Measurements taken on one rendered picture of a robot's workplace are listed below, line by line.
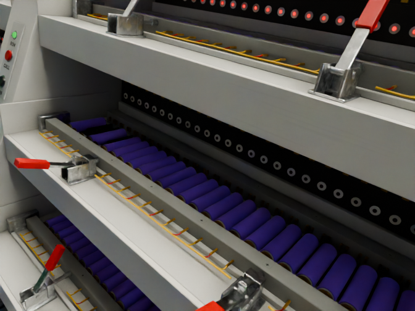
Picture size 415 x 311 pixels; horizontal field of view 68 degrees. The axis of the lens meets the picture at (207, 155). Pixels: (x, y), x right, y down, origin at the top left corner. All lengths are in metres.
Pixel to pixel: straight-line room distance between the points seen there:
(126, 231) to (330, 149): 0.22
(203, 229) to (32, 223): 0.38
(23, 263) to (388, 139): 0.54
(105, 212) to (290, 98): 0.24
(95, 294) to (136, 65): 0.32
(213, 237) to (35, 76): 0.39
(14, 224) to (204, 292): 0.43
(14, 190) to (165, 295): 0.39
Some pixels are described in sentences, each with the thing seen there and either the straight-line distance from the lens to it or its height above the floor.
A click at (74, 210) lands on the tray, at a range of 0.42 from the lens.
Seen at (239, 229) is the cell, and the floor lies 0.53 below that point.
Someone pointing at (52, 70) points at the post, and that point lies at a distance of 0.59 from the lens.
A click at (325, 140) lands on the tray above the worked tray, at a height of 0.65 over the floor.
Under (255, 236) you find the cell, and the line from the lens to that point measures 0.34.
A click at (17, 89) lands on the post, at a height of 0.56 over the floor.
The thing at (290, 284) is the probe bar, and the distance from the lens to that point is 0.30.
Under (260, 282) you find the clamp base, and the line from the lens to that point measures 0.29.
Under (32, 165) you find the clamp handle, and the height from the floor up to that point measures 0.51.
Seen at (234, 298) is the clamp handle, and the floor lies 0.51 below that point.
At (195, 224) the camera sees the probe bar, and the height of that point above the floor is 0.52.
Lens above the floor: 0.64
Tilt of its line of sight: 9 degrees down
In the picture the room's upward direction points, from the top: 22 degrees clockwise
